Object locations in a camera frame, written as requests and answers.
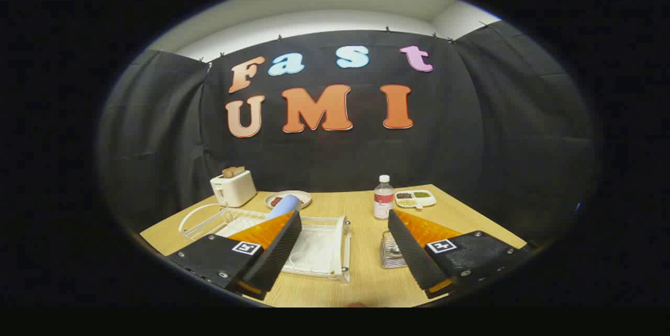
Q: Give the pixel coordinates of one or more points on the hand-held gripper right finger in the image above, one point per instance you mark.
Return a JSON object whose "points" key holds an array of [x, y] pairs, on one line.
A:
{"points": [[416, 257]]}

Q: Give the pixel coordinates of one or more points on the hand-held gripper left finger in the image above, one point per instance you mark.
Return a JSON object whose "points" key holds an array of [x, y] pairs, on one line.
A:
{"points": [[272, 262]]}

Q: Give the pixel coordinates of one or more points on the light blue plate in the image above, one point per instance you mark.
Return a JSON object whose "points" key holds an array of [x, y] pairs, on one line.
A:
{"points": [[282, 206]]}

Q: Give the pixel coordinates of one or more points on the beige round plate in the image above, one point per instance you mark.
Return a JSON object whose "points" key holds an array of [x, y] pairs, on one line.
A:
{"points": [[301, 197]]}

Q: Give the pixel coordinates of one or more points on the white divided condiment tray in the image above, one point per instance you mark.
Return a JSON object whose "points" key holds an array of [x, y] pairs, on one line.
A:
{"points": [[416, 199]]}

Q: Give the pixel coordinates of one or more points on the brown food pieces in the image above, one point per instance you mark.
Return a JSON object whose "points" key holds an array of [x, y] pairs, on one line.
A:
{"points": [[276, 201]]}

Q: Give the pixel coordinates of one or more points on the clear bottle with red label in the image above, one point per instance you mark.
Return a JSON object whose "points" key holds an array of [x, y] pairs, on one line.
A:
{"points": [[383, 202]]}

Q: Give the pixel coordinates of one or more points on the white toaster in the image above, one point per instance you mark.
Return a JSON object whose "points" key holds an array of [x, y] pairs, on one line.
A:
{"points": [[234, 189]]}

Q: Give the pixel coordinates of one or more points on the brown bread slice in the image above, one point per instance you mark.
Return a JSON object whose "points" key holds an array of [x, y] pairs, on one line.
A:
{"points": [[233, 171]]}

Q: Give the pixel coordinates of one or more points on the black backdrop cloth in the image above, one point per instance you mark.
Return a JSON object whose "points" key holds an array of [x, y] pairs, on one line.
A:
{"points": [[366, 158]]}

